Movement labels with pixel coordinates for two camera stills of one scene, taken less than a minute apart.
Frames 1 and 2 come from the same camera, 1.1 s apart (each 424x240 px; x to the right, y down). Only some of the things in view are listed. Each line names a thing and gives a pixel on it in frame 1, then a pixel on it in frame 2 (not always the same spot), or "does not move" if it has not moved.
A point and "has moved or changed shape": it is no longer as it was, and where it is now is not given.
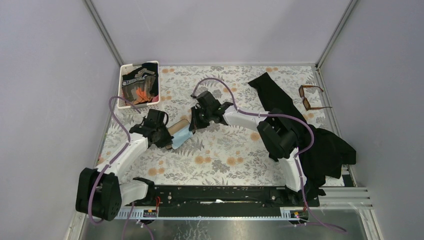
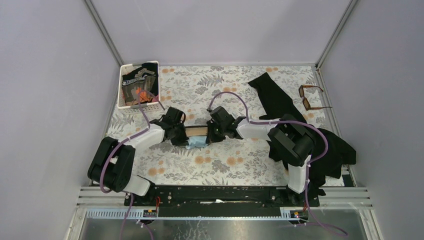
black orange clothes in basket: (140, 86) does not move
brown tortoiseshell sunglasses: (306, 100) does not move
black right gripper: (195, 124) -> (211, 138)
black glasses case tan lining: (176, 126) has moved or changed shape
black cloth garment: (329, 151) does not move
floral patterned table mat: (220, 153) does not move
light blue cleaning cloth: (181, 137) has moved or changed shape
